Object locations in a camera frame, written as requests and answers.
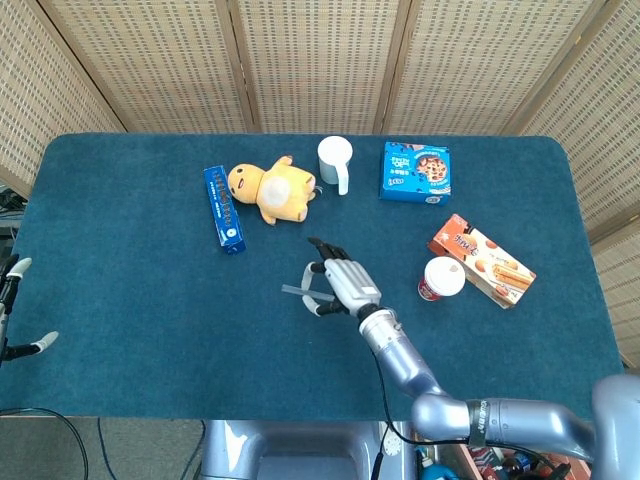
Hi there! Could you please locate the black equipment with cables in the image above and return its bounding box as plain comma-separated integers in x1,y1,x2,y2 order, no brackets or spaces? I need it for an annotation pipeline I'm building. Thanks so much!
0,183,27,242

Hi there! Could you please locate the red white yogurt cup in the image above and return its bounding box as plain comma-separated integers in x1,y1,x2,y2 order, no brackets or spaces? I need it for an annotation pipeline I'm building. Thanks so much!
417,256,467,303

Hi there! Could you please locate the pale blue pitcher white handle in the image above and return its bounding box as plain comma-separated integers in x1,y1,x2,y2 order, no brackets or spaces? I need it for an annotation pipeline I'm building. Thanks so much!
316,135,356,197

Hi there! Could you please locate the woven rattan folding screen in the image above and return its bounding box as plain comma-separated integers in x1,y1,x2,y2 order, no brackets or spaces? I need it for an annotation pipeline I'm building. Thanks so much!
0,0,640,367

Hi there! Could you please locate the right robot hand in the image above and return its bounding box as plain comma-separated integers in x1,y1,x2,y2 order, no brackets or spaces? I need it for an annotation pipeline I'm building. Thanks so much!
301,236,384,319

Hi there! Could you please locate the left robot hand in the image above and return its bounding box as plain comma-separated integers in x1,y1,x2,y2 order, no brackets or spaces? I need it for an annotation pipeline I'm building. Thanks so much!
0,257,60,362

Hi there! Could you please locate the red crate of assorted items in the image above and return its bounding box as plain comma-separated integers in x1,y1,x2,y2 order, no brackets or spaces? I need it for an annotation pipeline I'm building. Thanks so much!
449,442,594,480

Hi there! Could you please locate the transparent plastic straw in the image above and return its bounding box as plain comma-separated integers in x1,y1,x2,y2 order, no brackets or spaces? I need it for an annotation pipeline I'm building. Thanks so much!
281,283,337,302

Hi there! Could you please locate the black cable along right arm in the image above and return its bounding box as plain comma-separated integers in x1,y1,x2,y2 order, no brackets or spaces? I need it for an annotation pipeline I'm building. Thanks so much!
372,344,474,447

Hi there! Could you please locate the blue chocolate chip cookie box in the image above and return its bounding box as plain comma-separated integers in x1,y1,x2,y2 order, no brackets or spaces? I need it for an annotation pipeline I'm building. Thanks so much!
378,141,453,207

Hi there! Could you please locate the yellow plush toy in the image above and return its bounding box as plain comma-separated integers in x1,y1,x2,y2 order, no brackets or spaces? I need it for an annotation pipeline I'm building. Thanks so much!
227,155,319,227

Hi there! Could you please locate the black floor cable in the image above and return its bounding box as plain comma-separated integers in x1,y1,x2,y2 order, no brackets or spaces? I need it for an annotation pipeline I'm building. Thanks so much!
0,407,90,480

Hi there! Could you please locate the blue bottle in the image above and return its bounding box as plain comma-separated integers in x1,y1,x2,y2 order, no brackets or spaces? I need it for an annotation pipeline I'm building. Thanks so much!
417,462,454,480

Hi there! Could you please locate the grey robot torso base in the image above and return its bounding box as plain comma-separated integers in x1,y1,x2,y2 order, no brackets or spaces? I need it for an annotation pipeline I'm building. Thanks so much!
199,419,417,480

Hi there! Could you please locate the orange biscuit roll box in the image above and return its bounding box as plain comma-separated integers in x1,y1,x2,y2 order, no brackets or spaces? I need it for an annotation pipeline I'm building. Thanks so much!
426,213,537,310

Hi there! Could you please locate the long dark blue cookie box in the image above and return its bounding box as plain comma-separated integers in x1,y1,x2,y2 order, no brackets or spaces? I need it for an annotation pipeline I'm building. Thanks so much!
202,165,247,256

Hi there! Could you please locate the blue floor cable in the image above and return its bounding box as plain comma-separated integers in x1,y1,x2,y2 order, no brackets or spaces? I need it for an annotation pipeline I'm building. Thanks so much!
96,417,120,480

